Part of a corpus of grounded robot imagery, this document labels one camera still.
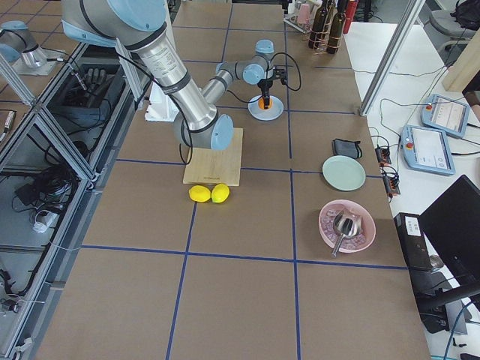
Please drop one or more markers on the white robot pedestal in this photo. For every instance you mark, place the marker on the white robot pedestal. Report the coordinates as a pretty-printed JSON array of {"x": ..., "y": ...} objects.
[{"x": 160, "y": 107}]

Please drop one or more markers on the near teach pendant tablet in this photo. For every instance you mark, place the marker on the near teach pendant tablet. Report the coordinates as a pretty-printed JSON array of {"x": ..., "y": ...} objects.
[{"x": 427, "y": 150}]

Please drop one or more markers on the orange mandarin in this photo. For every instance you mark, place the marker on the orange mandarin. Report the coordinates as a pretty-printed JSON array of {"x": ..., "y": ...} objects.
[{"x": 265, "y": 103}]

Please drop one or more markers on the yellow lemon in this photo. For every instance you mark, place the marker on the yellow lemon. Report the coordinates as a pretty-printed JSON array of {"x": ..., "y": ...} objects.
[
  {"x": 220, "y": 193},
  {"x": 199, "y": 194}
]

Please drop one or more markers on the aluminium frame post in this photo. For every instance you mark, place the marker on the aluminium frame post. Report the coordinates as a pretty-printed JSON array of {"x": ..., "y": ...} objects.
[{"x": 398, "y": 38}]

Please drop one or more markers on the dark grey folded cloth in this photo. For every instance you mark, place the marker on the dark grey folded cloth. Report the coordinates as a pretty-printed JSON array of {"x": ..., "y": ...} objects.
[{"x": 347, "y": 148}]

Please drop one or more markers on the dark wine bottle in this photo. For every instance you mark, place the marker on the dark wine bottle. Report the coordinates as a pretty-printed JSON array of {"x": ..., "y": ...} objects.
[
  {"x": 318, "y": 23},
  {"x": 336, "y": 27}
]

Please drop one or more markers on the light green plate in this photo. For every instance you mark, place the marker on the light green plate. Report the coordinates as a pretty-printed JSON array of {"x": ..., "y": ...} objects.
[{"x": 343, "y": 173}]

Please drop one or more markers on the light blue plate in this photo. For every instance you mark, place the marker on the light blue plate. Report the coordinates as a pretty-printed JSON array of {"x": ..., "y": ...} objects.
[{"x": 275, "y": 110}]

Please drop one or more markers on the black computer monitor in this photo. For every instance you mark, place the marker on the black computer monitor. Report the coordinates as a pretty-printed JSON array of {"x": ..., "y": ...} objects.
[{"x": 451, "y": 225}]

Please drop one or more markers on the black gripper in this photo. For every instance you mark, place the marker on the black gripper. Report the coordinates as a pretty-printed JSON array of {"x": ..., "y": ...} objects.
[{"x": 265, "y": 87}]

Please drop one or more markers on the dark wine bottle back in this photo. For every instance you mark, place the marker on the dark wine bottle back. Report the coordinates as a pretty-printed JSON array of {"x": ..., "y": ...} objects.
[{"x": 318, "y": 23}]

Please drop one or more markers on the bamboo cutting board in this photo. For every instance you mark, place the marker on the bamboo cutting board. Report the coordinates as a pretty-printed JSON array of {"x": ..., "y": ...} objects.
[{"x": 210, "y": 167}]

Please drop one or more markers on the yellow lemon left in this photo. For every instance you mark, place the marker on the yellow lemon left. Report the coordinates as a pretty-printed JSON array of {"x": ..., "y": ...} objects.
[{"x": 199, "y": 194}]

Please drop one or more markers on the red cylinder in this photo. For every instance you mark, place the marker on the red cylinder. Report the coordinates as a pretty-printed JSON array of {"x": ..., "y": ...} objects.
[{"x": 349, "y": 15}]

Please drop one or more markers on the pink bowl with ice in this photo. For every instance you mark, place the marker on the pink bowl with ice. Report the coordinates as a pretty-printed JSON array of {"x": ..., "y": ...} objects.
[{"x": 357, "y": 243}]

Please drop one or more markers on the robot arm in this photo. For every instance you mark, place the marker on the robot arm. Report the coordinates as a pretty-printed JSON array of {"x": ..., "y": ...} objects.
[
  {"x": 141, "y": 27},
  {"x": 22, "y": 51}
]

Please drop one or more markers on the far teach pendant tablet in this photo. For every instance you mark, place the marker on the far teach pendant tablet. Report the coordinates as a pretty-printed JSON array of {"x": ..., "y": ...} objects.
[{"x": 445, "y": 114}]

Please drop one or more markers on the copper wire bottle rack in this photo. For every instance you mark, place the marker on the copper wire bottle rack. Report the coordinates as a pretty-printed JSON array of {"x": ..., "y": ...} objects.
[{"x": 324, "y": 41}]

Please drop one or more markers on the dark wine bottle middle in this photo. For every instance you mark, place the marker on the dark wine bottle middle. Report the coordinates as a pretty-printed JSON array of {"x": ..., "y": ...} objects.
[{"x": 336, "y": 27}]

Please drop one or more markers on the teach pendant tablet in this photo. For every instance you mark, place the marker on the teach pendant tablet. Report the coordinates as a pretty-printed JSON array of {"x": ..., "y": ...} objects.
[
  {"x": 445, "y": 114},
  {"x": 427, "y": 150}
]

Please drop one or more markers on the metal scoop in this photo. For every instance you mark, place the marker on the metal scoop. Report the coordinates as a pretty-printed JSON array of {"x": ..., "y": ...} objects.
[{"x": 346, "y": 226}]

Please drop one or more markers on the pink cup top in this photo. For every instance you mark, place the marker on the pink cup top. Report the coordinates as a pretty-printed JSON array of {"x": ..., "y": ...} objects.
[{"x": 303, "y": 14}]

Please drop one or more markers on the yellow lemon right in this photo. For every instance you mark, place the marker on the yellow lemon right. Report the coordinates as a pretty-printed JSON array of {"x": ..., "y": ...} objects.
[{"x": 220, "y": 193}]

